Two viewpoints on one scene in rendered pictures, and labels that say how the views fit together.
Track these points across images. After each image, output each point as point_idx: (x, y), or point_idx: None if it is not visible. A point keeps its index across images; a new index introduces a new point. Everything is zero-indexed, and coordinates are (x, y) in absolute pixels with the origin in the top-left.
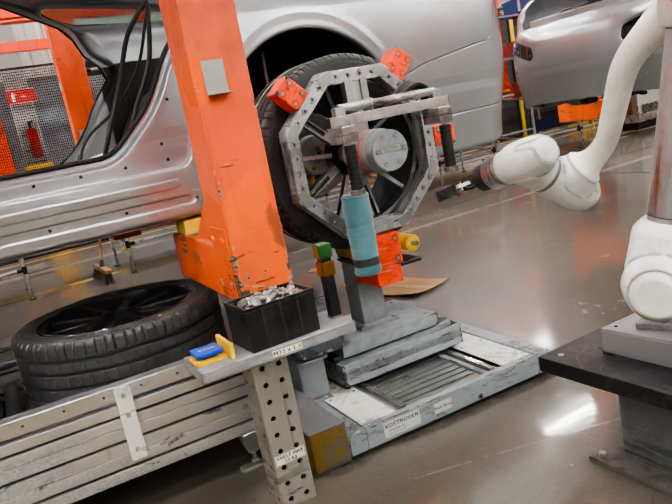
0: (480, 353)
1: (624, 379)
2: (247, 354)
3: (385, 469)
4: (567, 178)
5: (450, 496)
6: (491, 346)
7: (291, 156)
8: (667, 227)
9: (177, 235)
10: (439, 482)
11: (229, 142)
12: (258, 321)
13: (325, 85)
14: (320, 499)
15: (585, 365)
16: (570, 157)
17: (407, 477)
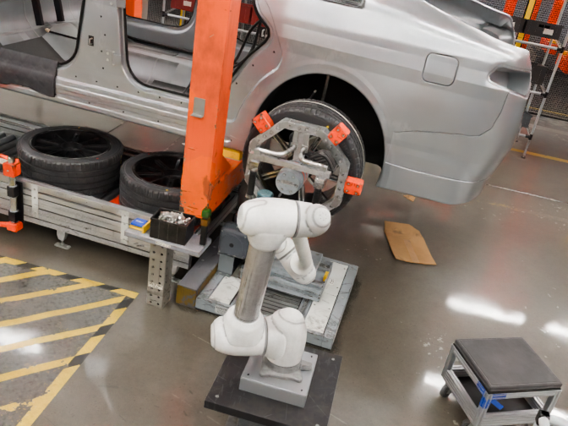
0: (311, 314)
1: (226, 361)
2: (148, 235)
3: (193, 322)
4: (286, 262)
5: (185, 350)
6: (323, 315)
7: (248, 155)
8: (231, 313)
9: None
10: (193, 343)
11: (196, 139)
12: (155, 226)
13: (281, 128)
14: (160, 311)
15: None
16: (294, 253)
17: (192, 331)
